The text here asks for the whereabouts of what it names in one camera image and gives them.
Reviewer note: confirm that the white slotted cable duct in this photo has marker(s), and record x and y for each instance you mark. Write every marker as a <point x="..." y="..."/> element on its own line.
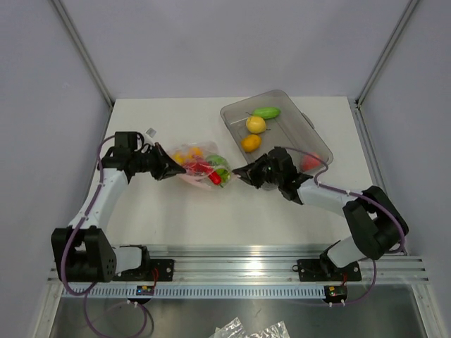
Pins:
<point x="183" y="291"/>

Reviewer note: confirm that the yellow bell pepper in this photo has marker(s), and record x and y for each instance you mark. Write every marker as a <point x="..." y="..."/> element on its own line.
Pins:
<point x="179" y="158"/>

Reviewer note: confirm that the red bell pepper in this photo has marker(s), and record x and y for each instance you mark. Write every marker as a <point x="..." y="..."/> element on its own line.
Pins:
<point x="197" y="167"/>

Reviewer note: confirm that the pink peach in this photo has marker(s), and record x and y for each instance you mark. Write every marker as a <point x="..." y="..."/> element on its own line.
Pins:
<point x="309" y="163"/>

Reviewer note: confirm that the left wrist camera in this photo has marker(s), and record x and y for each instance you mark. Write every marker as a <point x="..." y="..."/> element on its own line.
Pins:
<point x="149" y="135"/>

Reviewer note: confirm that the red chili pepper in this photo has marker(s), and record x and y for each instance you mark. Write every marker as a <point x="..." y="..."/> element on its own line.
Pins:
<point x="214" y="178"/>

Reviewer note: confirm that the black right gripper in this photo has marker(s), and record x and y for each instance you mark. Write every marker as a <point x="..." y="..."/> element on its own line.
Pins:
<point x="251" y="171"/>

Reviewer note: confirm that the right aluminium frame post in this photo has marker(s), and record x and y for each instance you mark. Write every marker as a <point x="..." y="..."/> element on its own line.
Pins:
<point x="388" y="49"/>

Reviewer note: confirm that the left small circuit board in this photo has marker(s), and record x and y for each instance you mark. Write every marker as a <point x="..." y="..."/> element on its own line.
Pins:
<point x="145" y="290"/>

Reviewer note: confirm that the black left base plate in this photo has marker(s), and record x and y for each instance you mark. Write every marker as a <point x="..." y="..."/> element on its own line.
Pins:
<point x="144" y="270"/>

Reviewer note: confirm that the green celery bunch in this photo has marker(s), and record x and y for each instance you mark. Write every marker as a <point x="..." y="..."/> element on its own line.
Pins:
<point x="224" y="175"/>

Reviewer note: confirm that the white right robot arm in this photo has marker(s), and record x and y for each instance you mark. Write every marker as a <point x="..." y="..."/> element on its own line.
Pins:
<point x="376" y="226"/>

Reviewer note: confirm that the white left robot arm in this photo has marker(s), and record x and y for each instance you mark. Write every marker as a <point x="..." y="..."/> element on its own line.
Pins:
<point x="81" y="250"/>

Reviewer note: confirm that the left aluminium frame post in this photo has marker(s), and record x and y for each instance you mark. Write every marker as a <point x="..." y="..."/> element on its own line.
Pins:
<point x="74" y="36"/>

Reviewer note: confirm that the crumpled clear plastic bag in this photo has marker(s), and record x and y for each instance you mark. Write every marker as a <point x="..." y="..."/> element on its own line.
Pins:
<point x="234" y="329"/>

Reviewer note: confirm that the small circuit board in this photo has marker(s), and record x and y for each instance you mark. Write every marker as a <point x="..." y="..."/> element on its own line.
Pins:
<point x="145" y="290"/>
<point x="337" y="291"/>

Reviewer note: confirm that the right small circuit board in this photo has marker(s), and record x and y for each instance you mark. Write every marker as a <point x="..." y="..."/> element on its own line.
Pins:
<point x="337" y="291"/>

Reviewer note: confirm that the aluminium mounting rail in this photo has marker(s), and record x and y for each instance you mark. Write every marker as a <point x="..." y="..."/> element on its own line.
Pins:
<point x="289" y="264"/>

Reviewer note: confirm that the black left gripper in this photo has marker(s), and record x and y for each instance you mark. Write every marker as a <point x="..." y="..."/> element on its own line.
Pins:
<point x="166" y="166"/>

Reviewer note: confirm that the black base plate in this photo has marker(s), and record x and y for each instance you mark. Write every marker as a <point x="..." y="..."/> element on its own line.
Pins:
<point x="144" y="270"/>
<point x="316" y="270"/>

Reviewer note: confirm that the clear zip top bag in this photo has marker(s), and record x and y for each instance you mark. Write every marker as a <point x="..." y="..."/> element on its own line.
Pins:
<point x="203" y="181"/>

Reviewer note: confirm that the orange yellow mango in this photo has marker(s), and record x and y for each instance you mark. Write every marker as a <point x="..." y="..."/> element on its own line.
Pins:
<point x="195" y="152"/>

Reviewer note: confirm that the aluminium frame post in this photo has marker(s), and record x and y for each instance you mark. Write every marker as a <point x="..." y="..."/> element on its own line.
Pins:
<point x="74" y="36"/>
<point x="388" y="49"/>

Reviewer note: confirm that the clear plastic food bin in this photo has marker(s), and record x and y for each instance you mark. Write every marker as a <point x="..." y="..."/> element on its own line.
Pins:
<point x="291" y="129"/>

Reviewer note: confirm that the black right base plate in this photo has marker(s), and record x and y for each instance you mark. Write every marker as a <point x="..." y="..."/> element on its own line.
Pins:
<point x="316" y="270"/>

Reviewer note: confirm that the green chayote gourd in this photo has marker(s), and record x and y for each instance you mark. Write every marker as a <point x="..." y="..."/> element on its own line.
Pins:
<point x="266" y="113"/>

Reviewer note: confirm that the green toy watermelon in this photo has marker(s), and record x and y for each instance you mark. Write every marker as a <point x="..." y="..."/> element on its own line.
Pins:
<point x="216" y="161"/>

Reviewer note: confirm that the orange tangerine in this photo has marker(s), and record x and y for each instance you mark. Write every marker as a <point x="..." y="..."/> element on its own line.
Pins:
<point x="251" y="143"/>

